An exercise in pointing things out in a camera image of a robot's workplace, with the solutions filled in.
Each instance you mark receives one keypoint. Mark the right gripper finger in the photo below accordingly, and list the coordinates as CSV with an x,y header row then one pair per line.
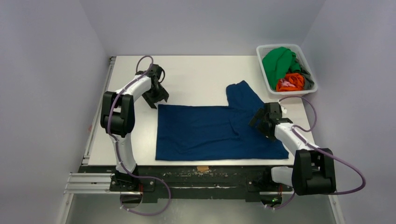
x,y
258,117
270,134

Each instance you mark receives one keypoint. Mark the black base frame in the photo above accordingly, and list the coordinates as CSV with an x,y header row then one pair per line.
x,y
248,183

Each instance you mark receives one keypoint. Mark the blue t-shirt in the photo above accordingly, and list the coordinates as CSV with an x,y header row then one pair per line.
x,y
207,133

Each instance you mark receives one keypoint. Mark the green t-shirt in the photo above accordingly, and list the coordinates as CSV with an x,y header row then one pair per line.
x,y
279,62

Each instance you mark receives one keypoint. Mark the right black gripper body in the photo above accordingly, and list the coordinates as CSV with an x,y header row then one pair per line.
x,y
263,121

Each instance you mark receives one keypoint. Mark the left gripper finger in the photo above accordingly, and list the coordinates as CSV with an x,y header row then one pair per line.
x,y
161,95
151,101

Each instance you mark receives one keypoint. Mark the brown tape piece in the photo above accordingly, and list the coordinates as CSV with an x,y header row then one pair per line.
x,y
203,169

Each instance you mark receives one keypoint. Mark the orange t-shirt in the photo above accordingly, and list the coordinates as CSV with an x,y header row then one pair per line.
x,y
291,82

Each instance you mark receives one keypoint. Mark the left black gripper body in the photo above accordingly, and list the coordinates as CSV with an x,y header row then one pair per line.
x,y
155,96

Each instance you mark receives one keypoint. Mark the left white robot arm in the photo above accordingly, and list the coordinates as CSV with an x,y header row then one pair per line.
x,y
118,116

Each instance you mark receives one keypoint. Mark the pink garment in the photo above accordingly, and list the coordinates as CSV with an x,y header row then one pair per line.
x,y
285,83

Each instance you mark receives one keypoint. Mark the aluminium rail frame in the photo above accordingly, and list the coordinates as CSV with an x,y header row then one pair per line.
x,y
88,183

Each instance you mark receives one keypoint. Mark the grey t-shirt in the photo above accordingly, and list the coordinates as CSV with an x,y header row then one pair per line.
x,y
308,81

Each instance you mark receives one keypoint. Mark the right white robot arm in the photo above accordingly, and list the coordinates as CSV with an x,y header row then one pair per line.
x,y
312,171

